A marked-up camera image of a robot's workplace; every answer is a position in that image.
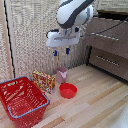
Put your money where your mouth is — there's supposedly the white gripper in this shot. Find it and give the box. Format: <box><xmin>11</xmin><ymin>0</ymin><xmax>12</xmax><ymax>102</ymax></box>
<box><xmin>45</xmin><ymin>28</ymin><xmax>82</xmax><ymax>58</ymax></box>

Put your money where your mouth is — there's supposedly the red bowl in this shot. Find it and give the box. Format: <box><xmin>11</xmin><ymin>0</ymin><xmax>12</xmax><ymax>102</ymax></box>
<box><xmin>59</xmin><ymin>82</ymin><xmax>78</xmax><ymax>100</ymax></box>

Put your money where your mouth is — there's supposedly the red plastic shopping basket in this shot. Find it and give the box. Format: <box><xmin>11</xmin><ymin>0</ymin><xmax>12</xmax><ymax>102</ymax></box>
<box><xmin>0</xmin><ymin>76</ymin><xmax>51</xmax><ymax>128</ymax></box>

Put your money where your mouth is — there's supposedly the pink cup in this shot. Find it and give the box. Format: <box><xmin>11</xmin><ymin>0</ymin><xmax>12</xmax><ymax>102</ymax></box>
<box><xmin>56</xmin><ymin>66</ymin><xmax>69</xmax><ymax>84</ymax></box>

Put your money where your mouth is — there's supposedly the yellow red snack box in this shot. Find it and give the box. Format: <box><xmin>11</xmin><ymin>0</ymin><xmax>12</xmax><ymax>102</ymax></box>
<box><xmin>31</xmin><ymin>70</ymin><xmax>57</xmax><ymax>94</ymax></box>

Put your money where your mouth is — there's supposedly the brown drawer cabinet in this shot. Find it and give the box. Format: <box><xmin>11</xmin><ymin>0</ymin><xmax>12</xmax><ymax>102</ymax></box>
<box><xmin>83</xmin><ymin>9</ymin><xmax>128</xmax><ymax>82</ymax></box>

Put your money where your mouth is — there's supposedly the black cable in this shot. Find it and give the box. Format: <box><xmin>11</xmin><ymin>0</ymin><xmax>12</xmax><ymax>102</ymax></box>
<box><xmin>79</xmin><ymin>17</ymin><xmax>128</xmax><ymax>38</ymax></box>

